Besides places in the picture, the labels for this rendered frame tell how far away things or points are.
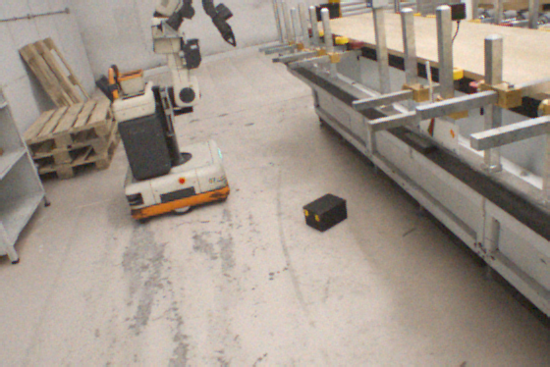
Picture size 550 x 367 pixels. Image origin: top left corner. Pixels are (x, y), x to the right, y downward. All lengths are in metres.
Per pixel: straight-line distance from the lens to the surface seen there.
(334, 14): 8.48
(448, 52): 1.58
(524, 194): 1.36
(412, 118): 1.52
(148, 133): 2.90
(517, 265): 1.98
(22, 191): 4.04
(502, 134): 1.06
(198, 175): 2.96
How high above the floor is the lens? 1.34
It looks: 24 degrees down
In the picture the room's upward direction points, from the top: 11 degrees counter-clockwise
